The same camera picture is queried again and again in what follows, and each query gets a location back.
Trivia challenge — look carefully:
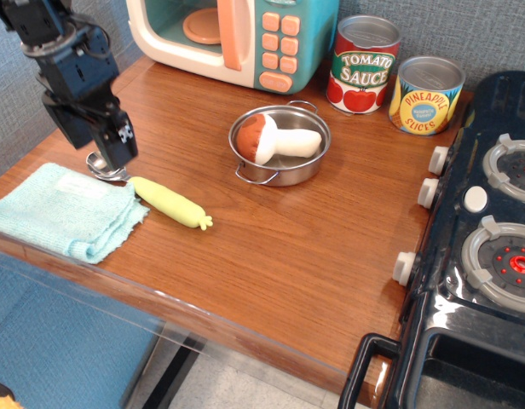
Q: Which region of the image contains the white stove knob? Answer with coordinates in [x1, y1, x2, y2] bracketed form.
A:
[428, 146, 449, 176]
[392, 252, 417, 286]
[417, 178, 439, 210]

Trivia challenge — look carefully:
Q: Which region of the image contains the white stove knob front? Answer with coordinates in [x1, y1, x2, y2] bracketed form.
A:
[392, 252, 417, 286]

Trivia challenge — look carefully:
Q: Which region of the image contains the teal cream toy microwave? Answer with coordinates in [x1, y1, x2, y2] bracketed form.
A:
[127, 0, 339, 95]

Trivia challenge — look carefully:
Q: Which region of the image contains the white stove knob middle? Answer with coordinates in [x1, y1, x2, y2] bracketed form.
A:
[417, 178, 439, 210]

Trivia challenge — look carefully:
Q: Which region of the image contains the plush brown white mushroom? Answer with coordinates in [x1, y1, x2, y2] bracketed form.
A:
[236, 114, 322, 165]

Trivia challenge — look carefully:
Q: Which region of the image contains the orange object at corner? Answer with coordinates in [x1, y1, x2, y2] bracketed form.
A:
[0, 383, 23, 409]

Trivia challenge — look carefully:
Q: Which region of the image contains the tomato sauce can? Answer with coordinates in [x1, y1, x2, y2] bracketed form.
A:
[326, 14, 401, 114]

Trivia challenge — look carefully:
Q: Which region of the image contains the pineapple slices can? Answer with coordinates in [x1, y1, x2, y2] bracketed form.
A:
[389, 55, 465, 135]

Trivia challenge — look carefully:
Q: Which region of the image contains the grey rear stove burner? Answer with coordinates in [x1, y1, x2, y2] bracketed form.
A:
[482, 133, 525, 203]

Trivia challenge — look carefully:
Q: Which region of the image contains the grey stove burner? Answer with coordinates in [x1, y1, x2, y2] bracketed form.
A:
[461, 216, 525, 314]
[482, 133, 525, 203]

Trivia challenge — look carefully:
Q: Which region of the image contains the small steel pan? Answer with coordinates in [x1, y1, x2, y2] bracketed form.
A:
[228, 100, 332, 187]

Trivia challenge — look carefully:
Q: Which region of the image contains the white round stove button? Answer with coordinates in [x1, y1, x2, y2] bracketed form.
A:
[463, 186, 488, 213]

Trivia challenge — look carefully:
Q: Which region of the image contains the grey front stove burner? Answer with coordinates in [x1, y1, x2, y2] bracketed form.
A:
[461, 216, 525, 314]

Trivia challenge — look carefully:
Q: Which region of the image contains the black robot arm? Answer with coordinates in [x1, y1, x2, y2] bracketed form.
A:
[0, 1, 138, 170]

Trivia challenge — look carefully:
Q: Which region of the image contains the white stove knob rear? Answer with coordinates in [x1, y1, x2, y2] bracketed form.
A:
[428, 146, 449, 176]

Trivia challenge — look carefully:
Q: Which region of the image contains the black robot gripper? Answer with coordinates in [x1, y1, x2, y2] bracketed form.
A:
[21, 23, 138, 170]

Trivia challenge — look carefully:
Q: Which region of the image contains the black toy stove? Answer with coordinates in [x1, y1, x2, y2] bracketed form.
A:
[339, 71, 525, 408]

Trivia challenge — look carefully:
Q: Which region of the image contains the light teal cloth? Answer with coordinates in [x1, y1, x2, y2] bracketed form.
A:
[0, 163, 149, 264]

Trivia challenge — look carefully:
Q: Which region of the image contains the spoon with yellow-green handle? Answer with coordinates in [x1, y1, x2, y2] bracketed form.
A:
[86, 152, 213, 231]

